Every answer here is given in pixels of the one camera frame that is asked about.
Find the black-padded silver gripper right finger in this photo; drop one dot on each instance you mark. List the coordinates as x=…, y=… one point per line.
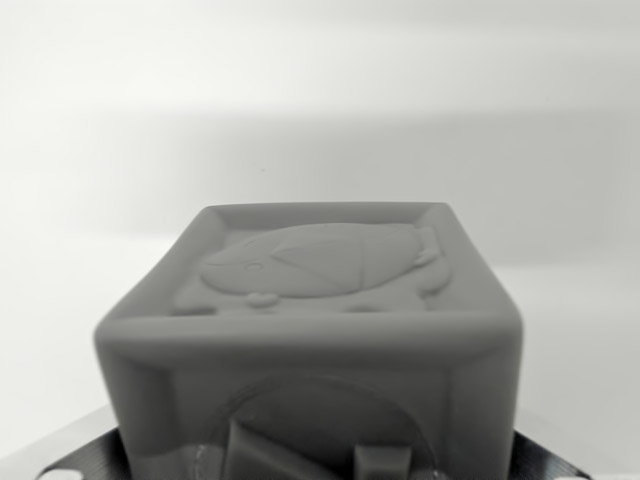
x=545, y=457

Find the black-padded silver gripper left finger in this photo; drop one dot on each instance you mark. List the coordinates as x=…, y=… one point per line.
x=87, y=452

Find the grey embossed toy cube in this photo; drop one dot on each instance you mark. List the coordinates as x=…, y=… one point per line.
x=310, y=340

